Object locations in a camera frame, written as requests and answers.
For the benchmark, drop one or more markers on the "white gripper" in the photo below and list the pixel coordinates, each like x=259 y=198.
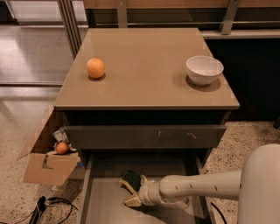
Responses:
x=146 y=192

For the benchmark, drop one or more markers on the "green yellow sponge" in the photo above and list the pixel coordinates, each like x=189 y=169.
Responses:
x=131 y=180

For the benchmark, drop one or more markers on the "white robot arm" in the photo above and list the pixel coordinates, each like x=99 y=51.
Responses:
x=256 y=188

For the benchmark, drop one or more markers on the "open grey middle drawer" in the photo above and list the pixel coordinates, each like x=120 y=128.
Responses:
x=103 y=194

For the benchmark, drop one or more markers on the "grey top drawer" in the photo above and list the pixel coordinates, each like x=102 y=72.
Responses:
x=132 y=137

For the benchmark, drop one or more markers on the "grey drawer cabinet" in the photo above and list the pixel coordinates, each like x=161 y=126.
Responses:
x=145 y=83

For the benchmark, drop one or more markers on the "orange fruit on counter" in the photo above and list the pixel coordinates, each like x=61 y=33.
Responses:
x=95 y=68

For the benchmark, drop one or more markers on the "orange fruit in box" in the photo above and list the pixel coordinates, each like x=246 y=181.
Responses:
x=62 y=148

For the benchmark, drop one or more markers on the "crumpled wrapper in box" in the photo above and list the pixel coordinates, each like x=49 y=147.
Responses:
x=61 y=136

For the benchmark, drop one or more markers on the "brown cardboard box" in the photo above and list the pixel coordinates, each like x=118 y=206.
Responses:
x=45 y=166

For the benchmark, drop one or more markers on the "black power strip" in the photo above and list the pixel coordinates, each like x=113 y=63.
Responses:
x=38 y=210

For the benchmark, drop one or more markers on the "white ceramic bowl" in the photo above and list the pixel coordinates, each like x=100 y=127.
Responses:
x=203 y=70

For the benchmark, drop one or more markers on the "metal railing shelf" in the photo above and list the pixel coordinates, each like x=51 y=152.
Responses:
x=216 y=19

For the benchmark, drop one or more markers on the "metal window frame post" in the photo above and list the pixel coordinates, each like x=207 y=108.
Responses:
x=68 y=17

